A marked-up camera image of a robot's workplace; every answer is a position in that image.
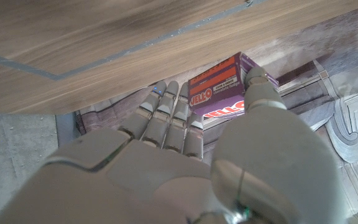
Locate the purple Jell-O box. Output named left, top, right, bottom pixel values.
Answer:
left=187, top=52, right=280, bottom=119

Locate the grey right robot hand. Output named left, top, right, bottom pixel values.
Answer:
left=0, top=65, right=347, bottom=224

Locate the printed sofa room backdrop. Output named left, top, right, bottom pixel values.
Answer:
left=75, top=2, right=358, bottom=224

